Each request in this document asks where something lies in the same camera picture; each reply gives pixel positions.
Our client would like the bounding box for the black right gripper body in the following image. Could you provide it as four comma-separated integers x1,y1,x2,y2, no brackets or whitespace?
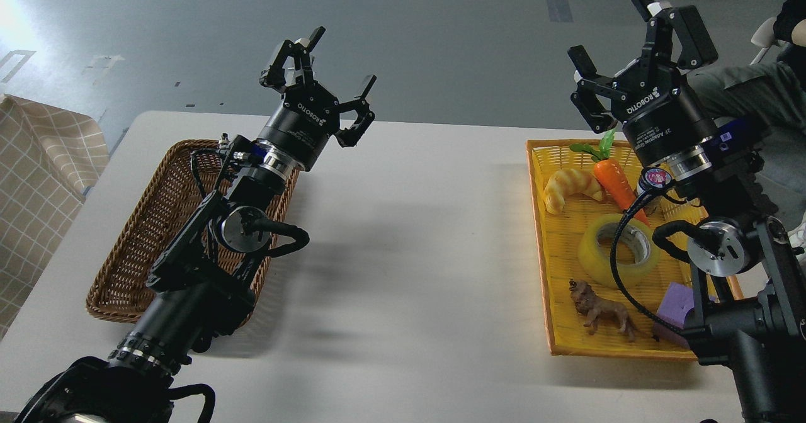
614,75,717,167

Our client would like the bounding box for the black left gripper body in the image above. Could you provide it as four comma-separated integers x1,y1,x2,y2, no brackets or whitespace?
257,82,339,171

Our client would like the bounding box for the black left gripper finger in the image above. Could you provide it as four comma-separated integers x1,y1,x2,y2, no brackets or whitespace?
334,75,377,147
259,26,326,93

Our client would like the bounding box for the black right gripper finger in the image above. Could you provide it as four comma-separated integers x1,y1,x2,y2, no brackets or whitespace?
631,0,718,83
567,45,628,133

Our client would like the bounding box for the yellow tape roll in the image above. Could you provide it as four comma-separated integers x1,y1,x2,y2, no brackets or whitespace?
577,214,661,289

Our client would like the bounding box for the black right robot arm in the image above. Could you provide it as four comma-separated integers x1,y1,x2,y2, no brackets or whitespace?
568,0,805,422

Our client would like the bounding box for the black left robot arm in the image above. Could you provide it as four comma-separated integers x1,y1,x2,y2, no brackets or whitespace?
15,26,377,422

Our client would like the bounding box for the small jar with lid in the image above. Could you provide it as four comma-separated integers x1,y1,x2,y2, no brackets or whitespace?
636,167,673,216

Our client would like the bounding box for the toy carrot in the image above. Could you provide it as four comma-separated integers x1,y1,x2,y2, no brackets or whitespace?
569,128,637,211

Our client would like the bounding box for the toy croissant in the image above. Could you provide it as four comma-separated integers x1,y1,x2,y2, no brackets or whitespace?
543,168,605,215

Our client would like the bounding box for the yellow plastic basket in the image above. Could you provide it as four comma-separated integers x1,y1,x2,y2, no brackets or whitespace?
526,139,707,362

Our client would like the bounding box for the brown wicker basket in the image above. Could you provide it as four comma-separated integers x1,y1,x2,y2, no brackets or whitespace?
86,138,300,327

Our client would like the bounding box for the purple foam cube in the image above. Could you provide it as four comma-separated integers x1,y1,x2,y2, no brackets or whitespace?
652,282,695,349

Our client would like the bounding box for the brown toy lion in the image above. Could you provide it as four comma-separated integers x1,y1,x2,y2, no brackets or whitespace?
568,278,637,343

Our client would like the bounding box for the beige checkered cloth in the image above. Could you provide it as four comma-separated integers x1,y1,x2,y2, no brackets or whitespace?
1,95,109,334

